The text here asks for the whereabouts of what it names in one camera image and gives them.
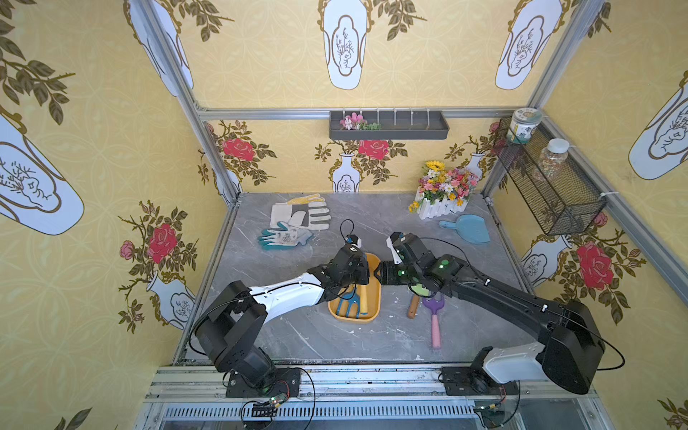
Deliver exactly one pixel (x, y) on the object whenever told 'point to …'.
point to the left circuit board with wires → (265, 409)
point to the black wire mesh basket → (520, 159)
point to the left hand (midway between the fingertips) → (359, 264)
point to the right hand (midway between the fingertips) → (384, 267)
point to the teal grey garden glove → (283, 236)
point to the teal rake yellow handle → (352, 296)
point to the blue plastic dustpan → (469, 227)
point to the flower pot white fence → (442, 192)
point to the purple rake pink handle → (434, 305)
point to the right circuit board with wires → (486, 412)
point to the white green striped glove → (313, 215)
